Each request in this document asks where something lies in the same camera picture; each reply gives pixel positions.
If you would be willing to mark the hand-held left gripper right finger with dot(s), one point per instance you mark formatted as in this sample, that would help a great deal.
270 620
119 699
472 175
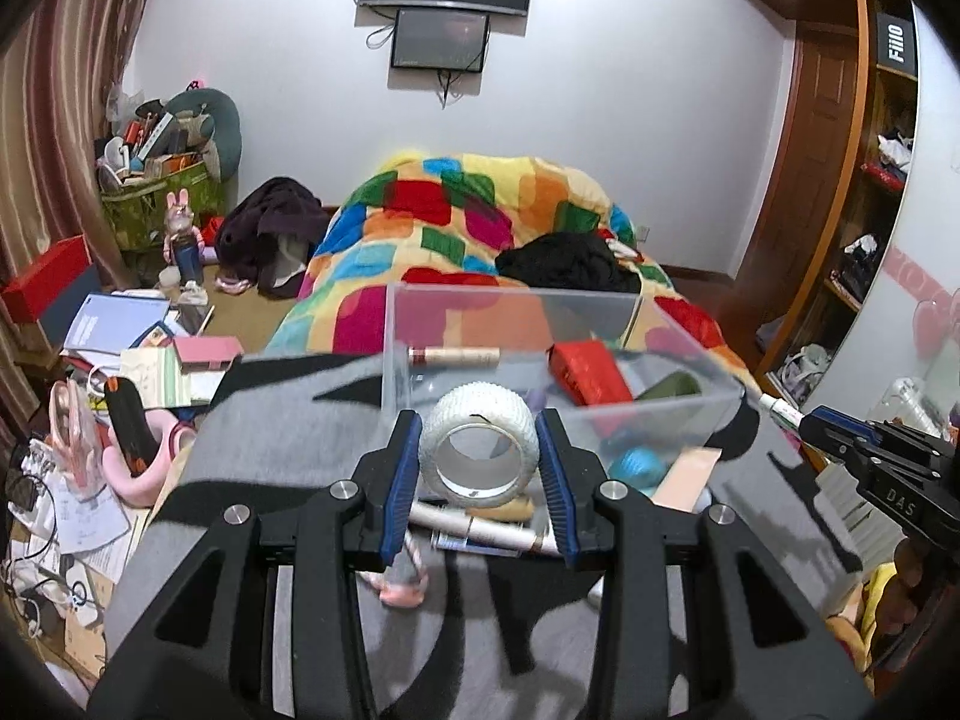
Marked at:
559 495

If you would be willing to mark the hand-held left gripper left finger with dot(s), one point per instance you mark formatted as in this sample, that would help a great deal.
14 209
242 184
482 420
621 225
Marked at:
396 491

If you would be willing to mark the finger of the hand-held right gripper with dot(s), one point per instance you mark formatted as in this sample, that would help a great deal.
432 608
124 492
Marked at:
832 427

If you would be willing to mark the white striped tube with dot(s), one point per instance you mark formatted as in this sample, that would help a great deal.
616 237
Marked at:
780 409

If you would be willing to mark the white tape roll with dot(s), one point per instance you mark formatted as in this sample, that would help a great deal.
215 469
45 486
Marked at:
480 446

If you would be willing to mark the clear plastic box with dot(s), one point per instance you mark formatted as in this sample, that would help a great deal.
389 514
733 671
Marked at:
525 330

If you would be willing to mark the person's right hand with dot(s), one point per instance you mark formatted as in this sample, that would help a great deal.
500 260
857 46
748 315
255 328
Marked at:
911 581

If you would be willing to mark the blue ball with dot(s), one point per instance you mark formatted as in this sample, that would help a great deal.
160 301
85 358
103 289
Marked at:
637 465

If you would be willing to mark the white cosmetic tube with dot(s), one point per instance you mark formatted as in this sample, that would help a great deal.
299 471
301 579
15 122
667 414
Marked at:
480 529

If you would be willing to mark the red packet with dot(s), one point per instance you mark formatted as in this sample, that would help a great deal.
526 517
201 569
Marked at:
589 375

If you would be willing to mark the tan card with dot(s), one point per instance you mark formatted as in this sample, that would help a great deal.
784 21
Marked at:
686 476

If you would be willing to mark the grey cloth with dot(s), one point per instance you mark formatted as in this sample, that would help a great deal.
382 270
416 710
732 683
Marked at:
300 405

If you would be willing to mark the cream tube with red cap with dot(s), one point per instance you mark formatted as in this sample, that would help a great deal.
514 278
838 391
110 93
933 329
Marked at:
454 355

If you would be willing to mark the dark green bottle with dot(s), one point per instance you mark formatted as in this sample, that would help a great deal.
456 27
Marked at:
671 386

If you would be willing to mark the white wardrobe door pink decals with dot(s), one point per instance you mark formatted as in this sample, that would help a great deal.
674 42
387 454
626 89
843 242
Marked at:
907 262

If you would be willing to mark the wooden shelf unit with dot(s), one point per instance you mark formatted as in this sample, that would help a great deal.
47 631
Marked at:
862 202

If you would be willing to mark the black garment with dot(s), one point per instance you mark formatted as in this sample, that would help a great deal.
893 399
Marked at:
570 262

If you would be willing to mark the pink box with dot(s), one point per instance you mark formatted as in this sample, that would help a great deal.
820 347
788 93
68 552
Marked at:
206 352

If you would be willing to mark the pink curved massager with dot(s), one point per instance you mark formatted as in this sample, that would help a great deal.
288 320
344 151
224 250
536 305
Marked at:
142 472

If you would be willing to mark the green and white booklet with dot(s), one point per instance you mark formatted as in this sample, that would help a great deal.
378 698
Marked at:
165 379

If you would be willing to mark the colourful patchwork quilt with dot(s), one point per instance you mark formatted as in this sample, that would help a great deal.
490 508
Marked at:
465 240

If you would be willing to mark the wooden door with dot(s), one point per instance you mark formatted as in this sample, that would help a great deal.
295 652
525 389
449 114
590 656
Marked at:
806 157

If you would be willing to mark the black and orange tool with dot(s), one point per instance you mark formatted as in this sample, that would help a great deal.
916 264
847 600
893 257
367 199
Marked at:
129 427

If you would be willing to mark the dark purple blanket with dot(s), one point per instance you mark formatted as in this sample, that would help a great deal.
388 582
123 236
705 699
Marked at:
270 229

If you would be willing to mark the pile of loose papers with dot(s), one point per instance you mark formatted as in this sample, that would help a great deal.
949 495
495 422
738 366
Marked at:
82 525

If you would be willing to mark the pale blue book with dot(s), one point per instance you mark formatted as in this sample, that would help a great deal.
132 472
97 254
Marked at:
116 319

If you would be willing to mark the rabbit figure bottle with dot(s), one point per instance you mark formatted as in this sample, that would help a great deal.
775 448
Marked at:
182 236

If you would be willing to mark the green storage basket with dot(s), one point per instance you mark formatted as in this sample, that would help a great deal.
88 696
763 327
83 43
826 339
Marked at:
161 206

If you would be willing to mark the black printed box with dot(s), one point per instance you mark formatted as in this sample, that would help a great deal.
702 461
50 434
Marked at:
896 41

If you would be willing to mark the red box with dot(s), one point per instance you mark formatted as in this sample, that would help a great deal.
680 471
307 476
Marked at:
49 277

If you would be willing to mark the grey neck pillow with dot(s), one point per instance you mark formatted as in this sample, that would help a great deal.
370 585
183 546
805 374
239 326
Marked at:
217 124

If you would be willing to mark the striped curtain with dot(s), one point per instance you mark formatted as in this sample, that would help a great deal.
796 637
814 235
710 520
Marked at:
60 127

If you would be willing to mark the small wall monitor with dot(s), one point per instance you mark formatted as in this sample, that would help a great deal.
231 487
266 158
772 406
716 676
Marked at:
439 37

